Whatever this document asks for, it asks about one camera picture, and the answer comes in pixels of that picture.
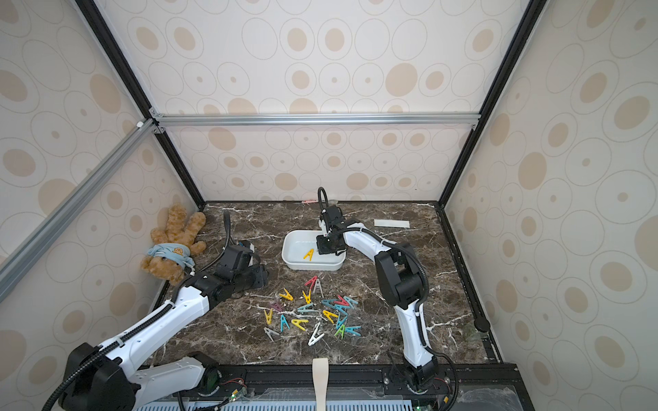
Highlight brown teddy bear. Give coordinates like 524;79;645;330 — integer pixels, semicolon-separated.
141;204;207;285

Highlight red clothespin in cluster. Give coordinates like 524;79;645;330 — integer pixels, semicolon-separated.
336;295;352;308

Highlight lime green clothespin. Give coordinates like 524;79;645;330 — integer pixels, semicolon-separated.
334;325;345;339

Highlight horizontal aluminium rail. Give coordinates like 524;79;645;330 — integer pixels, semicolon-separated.
156;112;481;127

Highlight mint green clothespin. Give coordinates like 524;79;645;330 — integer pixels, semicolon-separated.
296;303;319;314

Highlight teal clothespin cluster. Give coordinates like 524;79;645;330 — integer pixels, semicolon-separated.
334;305;349;317
336;317;347;330

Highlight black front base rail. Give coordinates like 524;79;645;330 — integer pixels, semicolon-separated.
90;362;536;411

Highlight orange yellow clothespin cluster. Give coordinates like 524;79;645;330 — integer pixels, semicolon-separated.
322;310;340;324

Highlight diagonal aluminium rail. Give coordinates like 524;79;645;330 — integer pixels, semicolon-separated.
1;119;155;300

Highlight grey clothespin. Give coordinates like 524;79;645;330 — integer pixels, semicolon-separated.
313;279;324;297
264;327;280;342

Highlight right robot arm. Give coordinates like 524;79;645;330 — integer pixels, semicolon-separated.
316;187;459;399

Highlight white clothespin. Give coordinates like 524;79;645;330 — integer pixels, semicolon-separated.
308;323;325;347

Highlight white paper label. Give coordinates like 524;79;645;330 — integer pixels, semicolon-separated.
374;219;411;229

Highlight red clothespin near box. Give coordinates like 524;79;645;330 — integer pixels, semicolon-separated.
305;276;318;289

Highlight white plastic storage box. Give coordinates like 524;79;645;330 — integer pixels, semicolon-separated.
281;231;345;272

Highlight light teal clothespin right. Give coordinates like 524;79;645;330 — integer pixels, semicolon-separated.
344;296;358;308

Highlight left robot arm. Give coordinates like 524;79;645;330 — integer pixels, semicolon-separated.
43;212;268;410

